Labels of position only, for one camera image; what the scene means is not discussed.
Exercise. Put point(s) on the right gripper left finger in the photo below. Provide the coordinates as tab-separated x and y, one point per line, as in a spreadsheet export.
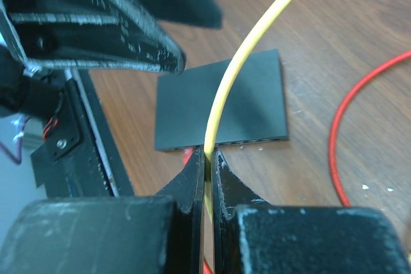
162	233

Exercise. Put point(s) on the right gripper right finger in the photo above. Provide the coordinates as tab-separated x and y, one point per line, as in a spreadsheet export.
253	236

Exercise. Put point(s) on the black network switch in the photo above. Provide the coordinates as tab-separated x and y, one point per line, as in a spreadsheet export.
254	111

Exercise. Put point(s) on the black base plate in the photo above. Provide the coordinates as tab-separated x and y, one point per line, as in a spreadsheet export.
79	157

